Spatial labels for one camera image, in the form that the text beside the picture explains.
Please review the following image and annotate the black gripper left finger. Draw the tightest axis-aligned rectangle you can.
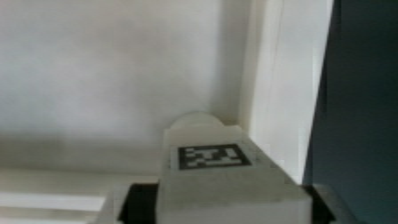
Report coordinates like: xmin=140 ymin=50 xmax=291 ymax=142
xmin=98 ymin=183 xmax=158 ymax=224

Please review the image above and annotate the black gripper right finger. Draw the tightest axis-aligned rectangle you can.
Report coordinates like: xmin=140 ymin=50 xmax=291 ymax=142
xmin=302 ymin=183 xmax=361 ymax=224

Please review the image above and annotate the white table leg with tag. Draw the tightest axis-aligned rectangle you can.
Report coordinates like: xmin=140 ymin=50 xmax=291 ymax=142
xmin=156 ymin=112 xmax=313 ymax=224

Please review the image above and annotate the white square tabletop part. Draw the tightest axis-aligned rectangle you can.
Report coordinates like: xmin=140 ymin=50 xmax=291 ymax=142
xmin=0 ymin=0 xmax=338 ymax=224

